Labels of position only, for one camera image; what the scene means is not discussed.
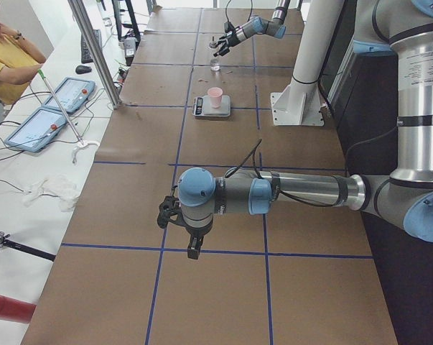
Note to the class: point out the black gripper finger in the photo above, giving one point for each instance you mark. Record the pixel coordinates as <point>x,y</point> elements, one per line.
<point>220,43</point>
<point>223,50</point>
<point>194,247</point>

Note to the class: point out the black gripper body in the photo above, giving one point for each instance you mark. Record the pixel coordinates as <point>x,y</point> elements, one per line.
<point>231,37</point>
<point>195,232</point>

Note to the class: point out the clear glass sauce bottle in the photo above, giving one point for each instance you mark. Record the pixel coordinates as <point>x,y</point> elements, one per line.
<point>214,61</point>

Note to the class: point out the pink paper cup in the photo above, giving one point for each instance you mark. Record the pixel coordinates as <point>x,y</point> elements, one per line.
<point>215,95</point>

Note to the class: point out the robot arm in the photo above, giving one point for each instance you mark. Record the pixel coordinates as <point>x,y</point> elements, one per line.
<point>404,198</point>
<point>255,25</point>

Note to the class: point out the silver kitchen scale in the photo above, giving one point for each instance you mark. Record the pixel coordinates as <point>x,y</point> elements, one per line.
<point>202,108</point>

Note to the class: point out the brown paper table cover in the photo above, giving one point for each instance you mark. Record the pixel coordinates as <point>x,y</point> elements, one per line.
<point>297,275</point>

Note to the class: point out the black keyboard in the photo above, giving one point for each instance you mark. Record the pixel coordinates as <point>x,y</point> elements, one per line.
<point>85,56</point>

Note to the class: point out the crumpled white tissue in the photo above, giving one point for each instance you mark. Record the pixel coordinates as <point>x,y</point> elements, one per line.
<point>56,186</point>

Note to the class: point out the black computer mouse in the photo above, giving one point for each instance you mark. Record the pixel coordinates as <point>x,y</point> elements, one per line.
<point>82,69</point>

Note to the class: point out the upper teach pendant tablet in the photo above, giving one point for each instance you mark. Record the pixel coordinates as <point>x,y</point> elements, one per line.
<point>72,93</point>

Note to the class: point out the teach pendant tablet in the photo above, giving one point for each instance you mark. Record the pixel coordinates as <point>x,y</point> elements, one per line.
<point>37,131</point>
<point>72,93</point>

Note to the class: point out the long reacher grabber tool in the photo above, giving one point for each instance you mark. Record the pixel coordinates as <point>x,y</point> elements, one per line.
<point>81,143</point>

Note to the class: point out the lower teach pendant tablet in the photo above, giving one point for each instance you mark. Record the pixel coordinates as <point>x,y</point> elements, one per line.
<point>37,131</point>

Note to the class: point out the black tripod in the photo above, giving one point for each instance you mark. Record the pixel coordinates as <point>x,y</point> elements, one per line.
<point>6,242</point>

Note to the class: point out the red cylinder tube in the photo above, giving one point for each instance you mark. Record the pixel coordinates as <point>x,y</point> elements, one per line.
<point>16,310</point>

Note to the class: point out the person in yellow shirt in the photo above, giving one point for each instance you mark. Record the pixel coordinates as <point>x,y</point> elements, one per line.
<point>20,60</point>

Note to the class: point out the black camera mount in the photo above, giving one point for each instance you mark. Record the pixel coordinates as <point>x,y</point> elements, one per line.
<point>228,27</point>
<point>170,212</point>

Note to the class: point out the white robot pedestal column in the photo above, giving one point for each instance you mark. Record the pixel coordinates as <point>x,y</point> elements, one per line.
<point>299,103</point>

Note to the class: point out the aluminium frame post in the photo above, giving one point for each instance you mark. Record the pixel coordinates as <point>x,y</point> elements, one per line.
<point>86,29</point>

